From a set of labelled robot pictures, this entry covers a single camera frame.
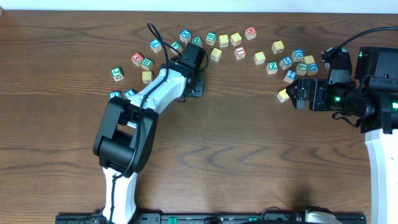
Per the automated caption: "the blue 2 block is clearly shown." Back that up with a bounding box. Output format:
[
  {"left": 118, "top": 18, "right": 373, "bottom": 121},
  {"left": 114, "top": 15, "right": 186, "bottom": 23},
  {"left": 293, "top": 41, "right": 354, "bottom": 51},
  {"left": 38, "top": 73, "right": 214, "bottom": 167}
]
[{"left": 284, "top": 70, "right": 297, "bottom": 83}]

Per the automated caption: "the red I block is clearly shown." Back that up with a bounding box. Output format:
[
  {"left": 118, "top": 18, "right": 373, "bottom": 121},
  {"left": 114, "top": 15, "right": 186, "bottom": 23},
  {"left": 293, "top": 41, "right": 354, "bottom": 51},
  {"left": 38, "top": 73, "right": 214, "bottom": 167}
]
[{"left": 234, "top": 47, "right": 246, "bottom": 60}]

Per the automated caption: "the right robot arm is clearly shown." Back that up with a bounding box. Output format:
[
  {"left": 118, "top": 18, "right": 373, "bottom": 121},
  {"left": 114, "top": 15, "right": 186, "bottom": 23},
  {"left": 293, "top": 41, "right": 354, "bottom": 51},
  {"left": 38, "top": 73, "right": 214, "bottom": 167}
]
[{"left": 286, "top": 47, "right": 397, "bottom": 223}]

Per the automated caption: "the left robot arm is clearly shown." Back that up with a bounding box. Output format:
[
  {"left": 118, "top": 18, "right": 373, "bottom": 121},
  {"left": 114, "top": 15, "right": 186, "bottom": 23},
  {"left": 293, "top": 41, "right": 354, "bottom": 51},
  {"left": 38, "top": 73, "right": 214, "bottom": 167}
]
[{"left": 93, "top": 58, "right": 202, "bottom": 223}]

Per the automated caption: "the yellow K block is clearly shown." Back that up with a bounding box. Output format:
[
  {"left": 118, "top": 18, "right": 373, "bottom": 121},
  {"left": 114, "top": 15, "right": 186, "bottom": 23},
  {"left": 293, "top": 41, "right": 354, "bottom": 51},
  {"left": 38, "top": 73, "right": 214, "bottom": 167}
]
[{"left": 277, "top": 89, "right": 290, "bottom": 103}]

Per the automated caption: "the green 7 block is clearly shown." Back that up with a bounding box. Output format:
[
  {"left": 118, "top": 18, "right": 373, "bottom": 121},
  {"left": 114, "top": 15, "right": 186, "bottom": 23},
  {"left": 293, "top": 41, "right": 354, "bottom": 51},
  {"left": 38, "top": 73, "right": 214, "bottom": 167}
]
[{"left": 296, "top": 63, "right": 308, "bottom": 76}]

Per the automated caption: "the blue 5 block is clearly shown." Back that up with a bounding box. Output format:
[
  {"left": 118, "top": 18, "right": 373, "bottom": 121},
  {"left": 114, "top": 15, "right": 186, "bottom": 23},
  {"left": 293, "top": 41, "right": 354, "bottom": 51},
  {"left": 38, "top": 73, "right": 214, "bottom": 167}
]
[{"left": 279, "top": 56, "right": 294, "bottom": 70}]

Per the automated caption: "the blue D block right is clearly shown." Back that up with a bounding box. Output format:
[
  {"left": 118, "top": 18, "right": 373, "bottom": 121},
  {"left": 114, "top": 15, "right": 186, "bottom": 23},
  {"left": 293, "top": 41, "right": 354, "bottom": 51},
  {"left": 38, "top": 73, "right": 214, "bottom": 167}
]
[{"left": 307, "top": 63, "right": 319, "bottom": 75}]

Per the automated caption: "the blue d block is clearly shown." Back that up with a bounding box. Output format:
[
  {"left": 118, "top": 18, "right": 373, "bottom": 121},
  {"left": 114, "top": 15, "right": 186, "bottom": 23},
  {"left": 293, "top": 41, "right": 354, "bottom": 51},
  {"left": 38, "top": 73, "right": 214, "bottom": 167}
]
[
  {"left": 291, "top": 49, "right": 305, "bottom": 62},
  {"left": 307, "top": 63, "right": 319, "bottom": 75}
]

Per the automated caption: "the green Z block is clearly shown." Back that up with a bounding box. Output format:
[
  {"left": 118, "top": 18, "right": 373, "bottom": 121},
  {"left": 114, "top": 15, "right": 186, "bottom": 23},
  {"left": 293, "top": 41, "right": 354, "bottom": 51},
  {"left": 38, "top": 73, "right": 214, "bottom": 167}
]
[{"left": 266, "top": 61, "right": 279, "bottom": 75}]

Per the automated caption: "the yellow 8 block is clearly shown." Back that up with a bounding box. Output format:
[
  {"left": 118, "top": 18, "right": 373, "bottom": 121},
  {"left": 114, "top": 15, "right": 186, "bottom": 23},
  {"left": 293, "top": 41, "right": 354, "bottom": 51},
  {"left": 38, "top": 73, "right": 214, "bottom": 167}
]
[{"left": 302, "top": 55, "right": 315, "bottom": 64}]

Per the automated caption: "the blue D block upper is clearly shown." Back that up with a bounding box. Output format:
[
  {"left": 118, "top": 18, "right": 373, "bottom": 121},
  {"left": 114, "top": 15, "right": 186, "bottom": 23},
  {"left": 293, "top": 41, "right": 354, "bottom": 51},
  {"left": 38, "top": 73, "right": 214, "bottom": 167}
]
[{"left": 291, "top": 49, "right": 305, "bottom": 62}]

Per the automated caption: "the yellow block middle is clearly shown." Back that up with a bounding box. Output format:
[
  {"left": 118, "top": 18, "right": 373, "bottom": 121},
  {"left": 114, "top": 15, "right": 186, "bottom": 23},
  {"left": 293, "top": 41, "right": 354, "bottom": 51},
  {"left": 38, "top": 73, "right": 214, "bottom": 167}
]
[{"left": 210, "top": 48, "right": 222, "bottom": 62}]

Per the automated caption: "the green N block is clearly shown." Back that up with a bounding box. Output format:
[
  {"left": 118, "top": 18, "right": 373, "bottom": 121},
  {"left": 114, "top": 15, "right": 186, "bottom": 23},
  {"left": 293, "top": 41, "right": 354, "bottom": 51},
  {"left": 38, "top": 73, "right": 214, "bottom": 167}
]
[{"left": 192, "top": 37, "right": 203, "bottom": 47}]

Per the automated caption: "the yellow A block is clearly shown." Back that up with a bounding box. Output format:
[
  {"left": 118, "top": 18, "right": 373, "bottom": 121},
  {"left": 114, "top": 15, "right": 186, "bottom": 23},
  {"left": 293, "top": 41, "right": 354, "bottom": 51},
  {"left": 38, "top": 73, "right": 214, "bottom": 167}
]
[{"left": 272, "top": 40, "right": 284, "bottom": 54}]

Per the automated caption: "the yellow C block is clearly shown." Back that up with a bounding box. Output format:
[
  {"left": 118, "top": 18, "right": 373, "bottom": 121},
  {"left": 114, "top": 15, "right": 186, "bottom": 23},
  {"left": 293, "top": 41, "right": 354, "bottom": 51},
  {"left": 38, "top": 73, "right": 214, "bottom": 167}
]
[{"left": 254, "top": 51, "right": 266, "bottom": 65}]

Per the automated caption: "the green B block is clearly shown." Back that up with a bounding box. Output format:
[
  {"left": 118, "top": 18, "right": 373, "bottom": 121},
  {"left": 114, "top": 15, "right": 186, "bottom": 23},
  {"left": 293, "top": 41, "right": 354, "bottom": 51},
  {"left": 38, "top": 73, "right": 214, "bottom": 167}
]
[{"left": 205, "top": 32, "right": 216, "bottom": 46}]

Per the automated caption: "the blue X block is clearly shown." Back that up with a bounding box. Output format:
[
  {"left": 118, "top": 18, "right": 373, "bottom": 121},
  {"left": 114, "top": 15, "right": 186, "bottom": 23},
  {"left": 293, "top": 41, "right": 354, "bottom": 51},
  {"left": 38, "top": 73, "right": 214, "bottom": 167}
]
[{"left": 180, "top": 29, "right": 192, "bottom": 44}]

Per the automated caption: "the yellow G block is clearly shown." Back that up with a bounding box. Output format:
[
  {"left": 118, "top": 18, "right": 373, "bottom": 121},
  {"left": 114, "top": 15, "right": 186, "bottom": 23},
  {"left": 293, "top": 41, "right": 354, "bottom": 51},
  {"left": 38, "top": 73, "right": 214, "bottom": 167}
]
[{"left": 142, "top": 71, "right": 153, "bottom": 84}]

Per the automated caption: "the yellow block top left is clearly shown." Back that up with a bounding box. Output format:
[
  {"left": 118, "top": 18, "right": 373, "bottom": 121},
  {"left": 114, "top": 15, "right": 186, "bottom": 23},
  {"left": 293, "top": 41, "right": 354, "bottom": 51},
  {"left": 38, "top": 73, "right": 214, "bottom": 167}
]
[{"left": 219, "top": 34, "right": 229, "bottom": 47}]

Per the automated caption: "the green R block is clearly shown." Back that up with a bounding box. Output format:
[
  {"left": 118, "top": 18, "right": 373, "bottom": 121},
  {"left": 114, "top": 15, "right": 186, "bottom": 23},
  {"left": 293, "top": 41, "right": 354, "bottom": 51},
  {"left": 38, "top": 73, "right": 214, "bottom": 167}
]
[{"left": 141, "top": 58, "right": 154, "bottom": 71}]

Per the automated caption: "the blue P block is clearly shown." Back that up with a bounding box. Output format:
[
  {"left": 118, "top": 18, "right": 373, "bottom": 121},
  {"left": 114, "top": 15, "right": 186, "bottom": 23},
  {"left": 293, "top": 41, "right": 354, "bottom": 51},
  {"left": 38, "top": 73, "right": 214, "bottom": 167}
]
[{"left": 150, "top": 39, "right": 162, "bottom": 53}]

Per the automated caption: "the yellow block top right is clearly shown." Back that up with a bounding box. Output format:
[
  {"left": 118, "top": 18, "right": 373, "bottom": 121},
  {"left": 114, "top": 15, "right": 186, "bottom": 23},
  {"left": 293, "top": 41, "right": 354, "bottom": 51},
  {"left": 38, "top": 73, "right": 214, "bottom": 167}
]
[{"left": 230, "top": 32, "right": 242, "bottom": 46}]

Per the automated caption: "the red E block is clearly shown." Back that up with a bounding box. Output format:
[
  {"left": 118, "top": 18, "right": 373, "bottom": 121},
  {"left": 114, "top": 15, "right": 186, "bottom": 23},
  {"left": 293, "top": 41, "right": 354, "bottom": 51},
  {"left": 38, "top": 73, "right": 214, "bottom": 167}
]
[{"left": 131, "top": 52, "right": 144, "bottom": 67}]

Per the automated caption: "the red H block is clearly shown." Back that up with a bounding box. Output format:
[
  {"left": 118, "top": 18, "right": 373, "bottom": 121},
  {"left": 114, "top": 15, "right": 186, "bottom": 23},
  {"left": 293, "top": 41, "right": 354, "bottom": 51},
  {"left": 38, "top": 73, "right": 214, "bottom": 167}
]
[{"left": 245, "top": 26, "right": 257, "bottom": 40}]

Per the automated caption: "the green J block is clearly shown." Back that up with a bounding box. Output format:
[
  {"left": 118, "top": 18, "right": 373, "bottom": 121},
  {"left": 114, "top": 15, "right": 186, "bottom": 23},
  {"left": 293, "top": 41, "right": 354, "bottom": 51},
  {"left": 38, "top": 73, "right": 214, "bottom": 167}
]
[{"left": 111, "top": 67, "right": 124, "bottom": 82}]

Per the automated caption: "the blue L block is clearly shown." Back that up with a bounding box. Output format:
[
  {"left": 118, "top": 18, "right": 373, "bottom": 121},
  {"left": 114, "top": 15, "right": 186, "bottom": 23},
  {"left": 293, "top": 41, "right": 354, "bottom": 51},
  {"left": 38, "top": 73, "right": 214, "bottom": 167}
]
[{"left": 109, "top": 91, "right": 121, "bottom": 99}]

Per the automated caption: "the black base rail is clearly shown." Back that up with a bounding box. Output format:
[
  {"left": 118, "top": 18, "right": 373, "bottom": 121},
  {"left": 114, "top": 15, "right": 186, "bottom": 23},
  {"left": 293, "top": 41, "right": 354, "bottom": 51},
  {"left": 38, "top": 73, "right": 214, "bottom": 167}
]
[{"left": 55, "top": 212, "right": 368, "bottom": 224}]

